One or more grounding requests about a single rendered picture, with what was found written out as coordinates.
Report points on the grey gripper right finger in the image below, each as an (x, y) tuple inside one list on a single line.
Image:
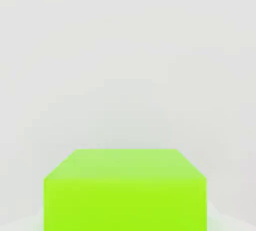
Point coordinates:
[(220, 224)]

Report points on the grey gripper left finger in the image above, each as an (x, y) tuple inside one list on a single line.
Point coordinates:
[(30, 225)]

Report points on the small green cube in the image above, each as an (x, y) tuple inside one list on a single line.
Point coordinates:
[(125, 195)]

